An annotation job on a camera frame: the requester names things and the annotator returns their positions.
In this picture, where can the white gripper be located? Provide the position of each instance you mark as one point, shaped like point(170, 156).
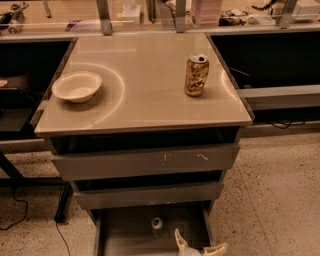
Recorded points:
point(194, 252)

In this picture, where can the silver blue redbull can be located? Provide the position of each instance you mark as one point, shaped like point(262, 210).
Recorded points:
point(157, 227)

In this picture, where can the open bottom grey drawer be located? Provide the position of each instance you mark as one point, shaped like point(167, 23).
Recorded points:
point(128, 231)

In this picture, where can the middle grey drawer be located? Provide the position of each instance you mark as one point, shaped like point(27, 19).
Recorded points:
point(150, 195)

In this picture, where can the grey drawer cabinet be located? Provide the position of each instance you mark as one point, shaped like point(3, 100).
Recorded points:
point(142, 105)

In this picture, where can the top grey drawer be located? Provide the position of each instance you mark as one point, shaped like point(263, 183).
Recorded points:
point(144, 162)

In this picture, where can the gold crumpled soda can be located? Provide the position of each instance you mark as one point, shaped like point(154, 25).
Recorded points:
point(197, 69)

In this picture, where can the black table leg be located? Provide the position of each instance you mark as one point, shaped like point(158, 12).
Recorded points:
point(63, 203)

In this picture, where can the white bowl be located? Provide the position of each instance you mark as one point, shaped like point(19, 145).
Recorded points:
point(77, 87)

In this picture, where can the pink stacked trays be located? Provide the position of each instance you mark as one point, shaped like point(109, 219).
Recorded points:
point(206, 13)

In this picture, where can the white box on bench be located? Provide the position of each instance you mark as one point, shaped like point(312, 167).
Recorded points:
point(131, 13)

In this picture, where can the black tool on bench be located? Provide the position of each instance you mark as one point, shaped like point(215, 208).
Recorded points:
point(14, 18)

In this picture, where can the grey metal post right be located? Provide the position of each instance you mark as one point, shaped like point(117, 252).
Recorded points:
point(285, 18)

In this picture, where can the grey metal post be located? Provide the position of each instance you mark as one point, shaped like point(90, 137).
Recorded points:
point(104, 16)
point(180, 16)
point(285, 18)

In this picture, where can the grey metal post middle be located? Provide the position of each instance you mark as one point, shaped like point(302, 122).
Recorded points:
point(180, 16)

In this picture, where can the grey metal post left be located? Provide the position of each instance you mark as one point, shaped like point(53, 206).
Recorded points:
point(104, 16)

